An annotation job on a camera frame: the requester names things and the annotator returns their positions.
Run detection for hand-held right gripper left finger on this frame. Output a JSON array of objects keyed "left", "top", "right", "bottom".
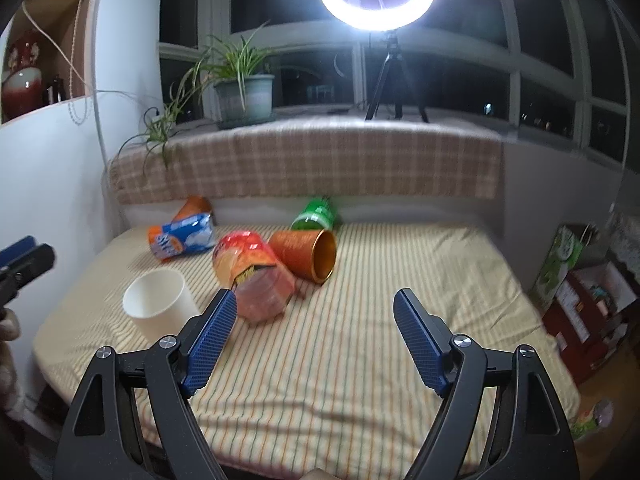
[{"left": 59, "top": 289, "right": 238, "bottom": 480}]

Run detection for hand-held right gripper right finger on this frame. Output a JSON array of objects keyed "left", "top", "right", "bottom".
[{"left": 393, "top": 288, "right": 581, "bottom": 480}]

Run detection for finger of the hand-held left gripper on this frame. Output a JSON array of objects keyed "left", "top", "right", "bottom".
[{"left": 0, "top": 236, "right": 56, "bottom": 306}]

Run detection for orange cup with metallic inside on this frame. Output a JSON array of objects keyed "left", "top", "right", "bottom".
[{"left": 268, "top": 228, "right": 338, "bottom": 286}]

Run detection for white paper cup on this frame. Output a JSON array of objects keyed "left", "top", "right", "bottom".
[{"left": 122, "top": 268, "right": 201, "bottom": 343}]

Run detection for pink clear plastic cup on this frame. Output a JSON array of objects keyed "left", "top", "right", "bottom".
[{"left": 232, "top": 265, "right": 297, "bottom": 328}]

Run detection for small orange cup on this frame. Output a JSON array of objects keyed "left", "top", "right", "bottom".
[{"left": 171, "top": 195, "right": 213, "bottom": 223}]

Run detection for person's left hand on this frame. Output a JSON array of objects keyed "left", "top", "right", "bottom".
[{"left": 0, "top": 306, "right": 23, "bottom": 416}]

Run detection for red and yellow snack packet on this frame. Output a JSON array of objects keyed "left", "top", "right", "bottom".
[{"left": 212, "top": 230, "right": 281, "bottom": 291}]

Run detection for blue and orange snack packet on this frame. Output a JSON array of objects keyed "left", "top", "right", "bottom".
[{"left": 147, "top": 212, "right": 217, "bottom": 263}]

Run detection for red cardboard box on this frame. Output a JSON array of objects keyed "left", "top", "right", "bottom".
[{"left": 542, "top": 260, "right": 640, "bottom": 386}]

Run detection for green cardboard box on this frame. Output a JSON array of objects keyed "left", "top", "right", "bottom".
[{"left": 530, "top": 224, "right": 587, "bottom": 313}]

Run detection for green soda bottle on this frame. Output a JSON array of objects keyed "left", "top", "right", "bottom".
[{"left": 291, "top": 197, "right": 343, "bottom": 233}]

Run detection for red and white vase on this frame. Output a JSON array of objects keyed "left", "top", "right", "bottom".
[{"left": 1, "top": 30, "right": 46, "bottom": 121}]

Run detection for green and pink plastic packet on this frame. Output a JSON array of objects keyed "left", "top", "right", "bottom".
[{"left": 570, "top": 399, "right": 614, "bottom": 443}]

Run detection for plaid blanket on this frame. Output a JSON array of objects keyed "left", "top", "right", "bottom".
[{"left": 107, "top": 117, "right": 503, "bottom": 206}]

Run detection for wooden shelf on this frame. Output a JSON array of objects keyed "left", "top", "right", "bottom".
[{"left": 0, "top": 0, "right": 101, "bottom": 126}]

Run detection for potted spider plant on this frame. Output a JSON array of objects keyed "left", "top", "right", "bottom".
[{"left": 95, "top": 22, "right": 281, "bottom": 171}]

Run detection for black tripod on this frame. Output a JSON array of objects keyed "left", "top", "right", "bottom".
[{"left": 364, "top": 30, "right": 430, "bottom": 123}]

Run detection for white cable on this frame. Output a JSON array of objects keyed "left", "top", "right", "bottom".
[{"left": 22, "top": 0, "right": 110, "bottom": 163}]

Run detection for white window frame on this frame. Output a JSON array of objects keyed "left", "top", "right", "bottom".
[{"left": 159, "top": 0, "right": 632, "bottom": 161}]

